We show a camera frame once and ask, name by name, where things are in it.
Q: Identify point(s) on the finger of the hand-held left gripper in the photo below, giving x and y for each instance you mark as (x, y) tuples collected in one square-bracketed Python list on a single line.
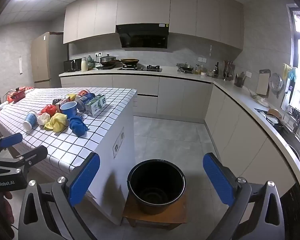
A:
[(10, 140), (33, 156)]

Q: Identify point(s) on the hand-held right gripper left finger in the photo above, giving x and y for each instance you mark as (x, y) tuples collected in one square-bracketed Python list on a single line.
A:
[(85, 177)]

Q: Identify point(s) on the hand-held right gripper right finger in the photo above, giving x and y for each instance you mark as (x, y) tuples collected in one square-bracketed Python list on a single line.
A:
[(218, 182)]

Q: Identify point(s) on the blue and white paper cup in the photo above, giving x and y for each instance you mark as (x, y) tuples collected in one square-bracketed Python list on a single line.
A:
[(30, 121)]

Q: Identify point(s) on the white tissue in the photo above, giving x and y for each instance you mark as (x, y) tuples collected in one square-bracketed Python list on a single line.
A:
[(43, 119)]

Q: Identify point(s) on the yellow cloth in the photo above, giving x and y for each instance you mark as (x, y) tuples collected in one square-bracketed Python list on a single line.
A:
[(56, 122)]

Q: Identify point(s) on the red plastic bag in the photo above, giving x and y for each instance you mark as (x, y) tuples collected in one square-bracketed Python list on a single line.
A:
[(49, 109)]

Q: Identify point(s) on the blue cloth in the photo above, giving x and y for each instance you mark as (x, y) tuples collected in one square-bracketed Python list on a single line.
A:
[(78, 127)]

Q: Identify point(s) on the blue plastic cup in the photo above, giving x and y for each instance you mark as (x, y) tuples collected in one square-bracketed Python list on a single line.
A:
[(69, 109)]

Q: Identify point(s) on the black plastic bucket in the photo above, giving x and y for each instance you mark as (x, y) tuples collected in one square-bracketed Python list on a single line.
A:
[(156, 187)]

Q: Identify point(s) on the green and white carton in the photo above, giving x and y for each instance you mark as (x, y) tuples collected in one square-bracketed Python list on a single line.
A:
[(96, 105)]

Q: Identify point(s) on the person's left hand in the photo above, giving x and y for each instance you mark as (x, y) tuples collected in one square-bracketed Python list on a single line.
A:
[(3, 206)]

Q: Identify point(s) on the red electric pot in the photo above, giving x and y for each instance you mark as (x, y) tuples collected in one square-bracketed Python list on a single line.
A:
[(18, 93)]

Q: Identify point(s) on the island side socket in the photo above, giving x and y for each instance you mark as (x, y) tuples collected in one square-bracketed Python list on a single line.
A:
[(118, 142)]

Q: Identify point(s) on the white tiled kitchen island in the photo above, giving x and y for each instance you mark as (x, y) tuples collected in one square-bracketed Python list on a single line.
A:
[(100, 127)]

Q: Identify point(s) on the small wooden stool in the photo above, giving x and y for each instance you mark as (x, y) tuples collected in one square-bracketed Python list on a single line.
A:
[(130, 213)]

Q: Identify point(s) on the steel wool scrubber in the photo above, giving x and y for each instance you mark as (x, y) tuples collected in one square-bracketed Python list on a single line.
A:
[(55, 101)]

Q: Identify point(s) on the red and white carton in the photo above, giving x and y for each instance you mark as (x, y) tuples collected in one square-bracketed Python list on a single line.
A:
[(63, 102)]

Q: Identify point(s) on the yellow sponge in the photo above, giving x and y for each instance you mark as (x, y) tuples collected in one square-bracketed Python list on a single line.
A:
[(72, 96)]

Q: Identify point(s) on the blue soda can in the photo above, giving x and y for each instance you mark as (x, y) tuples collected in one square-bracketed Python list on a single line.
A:
[(85, 101)]

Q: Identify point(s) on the red paper cup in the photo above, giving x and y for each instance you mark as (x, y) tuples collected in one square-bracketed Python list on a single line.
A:
[(83, 93)]

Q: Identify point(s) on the steel kitchen sink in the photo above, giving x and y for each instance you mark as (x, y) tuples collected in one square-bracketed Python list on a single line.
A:
[(287, 135)]

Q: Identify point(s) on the stack of dirty dishes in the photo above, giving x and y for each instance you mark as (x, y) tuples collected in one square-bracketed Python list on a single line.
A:
[(273, 117)]

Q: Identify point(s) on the beige refrigerator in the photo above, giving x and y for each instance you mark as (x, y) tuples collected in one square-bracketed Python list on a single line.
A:
[(43, 57)]

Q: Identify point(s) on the white kitchen countertop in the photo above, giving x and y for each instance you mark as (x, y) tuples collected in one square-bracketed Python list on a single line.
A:
[(240, 92)]

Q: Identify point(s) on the black microwave oven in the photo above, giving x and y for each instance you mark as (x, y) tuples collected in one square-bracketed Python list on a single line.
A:
[(72, 65)]

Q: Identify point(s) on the black utensil holder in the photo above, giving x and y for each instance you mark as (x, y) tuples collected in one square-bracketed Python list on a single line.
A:
[(238, 81)]

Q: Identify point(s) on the white jug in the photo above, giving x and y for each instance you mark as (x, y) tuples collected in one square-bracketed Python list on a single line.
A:
[(84, 65)]

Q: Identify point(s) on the white cutting board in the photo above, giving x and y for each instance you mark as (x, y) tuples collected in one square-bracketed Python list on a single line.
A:
[(262, 82)]

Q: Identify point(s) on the green vase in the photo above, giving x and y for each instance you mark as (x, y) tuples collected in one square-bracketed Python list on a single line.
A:
[(90, 61)]

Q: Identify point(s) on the dark glass bottle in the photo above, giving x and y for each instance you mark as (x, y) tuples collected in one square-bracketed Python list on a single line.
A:
[(216, 70)]

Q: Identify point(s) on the round metal strainer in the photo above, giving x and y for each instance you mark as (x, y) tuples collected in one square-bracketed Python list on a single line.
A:
[(275, 82)]

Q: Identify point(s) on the grey pot with lid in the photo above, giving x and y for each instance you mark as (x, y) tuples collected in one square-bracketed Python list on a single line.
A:
[(108, 60)]

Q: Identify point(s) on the steel wok with lid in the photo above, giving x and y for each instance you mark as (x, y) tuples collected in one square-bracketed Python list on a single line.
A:
[(185, 66)]

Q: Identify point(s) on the black gas hob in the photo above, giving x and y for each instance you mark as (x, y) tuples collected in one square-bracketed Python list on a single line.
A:
[(140, 67)]

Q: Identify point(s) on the dark frying pan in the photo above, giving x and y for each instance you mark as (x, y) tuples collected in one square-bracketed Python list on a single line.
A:
[(130, 61)]

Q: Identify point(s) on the yellow and blue rubber gloves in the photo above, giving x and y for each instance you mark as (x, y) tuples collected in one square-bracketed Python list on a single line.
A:
[(290, 72)]

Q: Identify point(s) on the black range hood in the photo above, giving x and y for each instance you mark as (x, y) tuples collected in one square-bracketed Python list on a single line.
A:
[(142, 36)]

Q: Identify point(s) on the beige upper kitchen cabinets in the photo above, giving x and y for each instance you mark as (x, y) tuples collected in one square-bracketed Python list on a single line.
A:
[(190, 17)]

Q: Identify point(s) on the white paper wall strip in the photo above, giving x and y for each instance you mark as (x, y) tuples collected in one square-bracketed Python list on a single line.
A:
[(20, 65)]

